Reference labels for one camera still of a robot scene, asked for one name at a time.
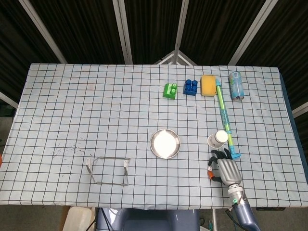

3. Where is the white partition frame post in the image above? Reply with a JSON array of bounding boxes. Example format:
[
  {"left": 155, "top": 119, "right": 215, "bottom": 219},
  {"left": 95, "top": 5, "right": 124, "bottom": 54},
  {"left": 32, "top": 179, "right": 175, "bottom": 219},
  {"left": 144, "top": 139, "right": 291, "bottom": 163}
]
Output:
[
  {"left": 112, "top": 0, "right": 133, "bottom": 64},
  {"left": 173, "top": 0, "right": 190, "bottom": 64},
  {"left": 228, "top": 0, "right": 275, "bottom": 65},
  {"left": 0, "top": 91, "right": 19, "bottom": 108},
  {"left": 18, "top": 0, "right": 68, "bottom": 64},
  {"left": 292, "top": 102, "right": 308, "bottom": 118}
]

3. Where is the white triangular frame foot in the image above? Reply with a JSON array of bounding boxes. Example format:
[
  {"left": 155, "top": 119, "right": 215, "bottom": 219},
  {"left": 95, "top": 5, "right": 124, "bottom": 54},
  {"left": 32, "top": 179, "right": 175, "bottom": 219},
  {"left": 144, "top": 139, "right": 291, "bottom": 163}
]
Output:
[{"left": 154, "top": 50, "right": 198, "bottom": 66}]

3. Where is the white paper cup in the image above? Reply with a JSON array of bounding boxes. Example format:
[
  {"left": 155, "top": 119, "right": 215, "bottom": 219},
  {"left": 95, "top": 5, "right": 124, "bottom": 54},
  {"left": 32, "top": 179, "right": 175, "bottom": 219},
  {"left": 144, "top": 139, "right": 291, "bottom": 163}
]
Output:
[{"left": 207, "top": 130, "right": 229, "bottom": 149}]

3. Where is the blue toy brick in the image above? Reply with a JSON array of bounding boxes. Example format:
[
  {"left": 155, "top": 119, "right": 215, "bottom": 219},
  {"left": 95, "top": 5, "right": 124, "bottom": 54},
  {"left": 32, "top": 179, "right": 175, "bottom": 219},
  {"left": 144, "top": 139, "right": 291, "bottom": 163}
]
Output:
[{"left": 183, "top": 79, "right": 198, "bottom": 96}]

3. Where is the black cable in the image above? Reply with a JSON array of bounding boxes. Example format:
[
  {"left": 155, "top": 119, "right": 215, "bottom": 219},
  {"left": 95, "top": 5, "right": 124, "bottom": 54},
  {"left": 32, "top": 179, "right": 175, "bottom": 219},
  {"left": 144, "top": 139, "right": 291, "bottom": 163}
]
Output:
[{"left": 100, "top": 208, "right": 114, "bottom": 231}]

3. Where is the checked light blue tablecloth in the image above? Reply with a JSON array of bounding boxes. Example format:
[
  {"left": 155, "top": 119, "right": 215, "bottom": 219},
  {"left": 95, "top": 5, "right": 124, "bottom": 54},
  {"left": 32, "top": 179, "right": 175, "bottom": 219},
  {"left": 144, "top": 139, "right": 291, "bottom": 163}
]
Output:
[{"left": 0, "top": 63, "right": 308, "bottom": 209}]

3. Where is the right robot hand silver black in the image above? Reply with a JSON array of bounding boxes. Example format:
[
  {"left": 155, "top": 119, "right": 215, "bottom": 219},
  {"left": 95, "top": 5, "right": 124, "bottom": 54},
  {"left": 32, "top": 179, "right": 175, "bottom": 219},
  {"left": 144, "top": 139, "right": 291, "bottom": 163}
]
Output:
[{"left": 207, "top": 148, "right": 242, "bottom": 186}]

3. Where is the round metal plate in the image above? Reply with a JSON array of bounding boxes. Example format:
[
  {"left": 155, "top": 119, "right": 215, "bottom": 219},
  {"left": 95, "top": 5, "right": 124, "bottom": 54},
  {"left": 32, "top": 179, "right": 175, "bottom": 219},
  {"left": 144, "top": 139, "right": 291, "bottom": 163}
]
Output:
[{"left": 150, "top": 128, "right": 181, "bottom": 159}]

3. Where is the light blue drink can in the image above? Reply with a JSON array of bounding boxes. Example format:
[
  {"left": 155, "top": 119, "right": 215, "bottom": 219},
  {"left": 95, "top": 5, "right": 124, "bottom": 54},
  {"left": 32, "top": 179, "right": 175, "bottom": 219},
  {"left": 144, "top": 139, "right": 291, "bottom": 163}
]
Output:
[{"left": 228, "top": 71, "right": 245, "bottom": 101}]

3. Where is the cream plastic container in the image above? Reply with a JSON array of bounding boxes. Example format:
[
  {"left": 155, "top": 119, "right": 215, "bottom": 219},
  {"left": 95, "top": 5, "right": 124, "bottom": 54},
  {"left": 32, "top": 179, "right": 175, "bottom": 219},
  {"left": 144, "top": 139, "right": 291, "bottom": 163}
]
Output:
[{"left": 63, "top": 206, "right": 96, "bottom": 231}]

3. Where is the yellow sponge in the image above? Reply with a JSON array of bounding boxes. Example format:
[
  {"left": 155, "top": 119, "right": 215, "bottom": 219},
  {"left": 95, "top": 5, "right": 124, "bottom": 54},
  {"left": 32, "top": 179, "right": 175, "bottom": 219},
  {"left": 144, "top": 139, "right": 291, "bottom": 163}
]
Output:
[{"left": 200, "top": 75, "right": 217, "bottom": 97}]

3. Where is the metal table leg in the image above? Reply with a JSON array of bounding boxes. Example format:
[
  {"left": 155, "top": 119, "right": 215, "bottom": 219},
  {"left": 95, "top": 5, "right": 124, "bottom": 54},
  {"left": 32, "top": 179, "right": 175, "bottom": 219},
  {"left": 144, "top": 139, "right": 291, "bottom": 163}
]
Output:
[{"left": 211, "top": 208, "right": 218, "bottom": 231}]

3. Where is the grey metal folding stand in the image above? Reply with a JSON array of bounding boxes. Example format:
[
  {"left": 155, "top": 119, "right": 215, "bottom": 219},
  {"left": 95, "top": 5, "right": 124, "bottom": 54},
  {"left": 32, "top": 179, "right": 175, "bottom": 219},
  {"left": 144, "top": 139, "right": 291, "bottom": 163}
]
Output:
[{"left": 85, "top": 156, "right": 131, "bottom": 187}]

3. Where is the blue grey robot torso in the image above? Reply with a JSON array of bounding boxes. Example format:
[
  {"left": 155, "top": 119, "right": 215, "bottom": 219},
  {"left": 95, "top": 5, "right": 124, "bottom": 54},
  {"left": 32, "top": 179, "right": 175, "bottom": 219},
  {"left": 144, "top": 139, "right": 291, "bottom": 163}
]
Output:
[{"left": 96, "top": 208, "right": 200, "bottom": 231}]

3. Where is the green toy brick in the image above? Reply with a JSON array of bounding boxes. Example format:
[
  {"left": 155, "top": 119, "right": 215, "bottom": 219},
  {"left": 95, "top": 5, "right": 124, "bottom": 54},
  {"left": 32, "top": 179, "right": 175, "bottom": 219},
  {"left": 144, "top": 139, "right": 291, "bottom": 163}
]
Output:
[{"left": 162, "top": 82, "right": 179, "bottom": 100}]

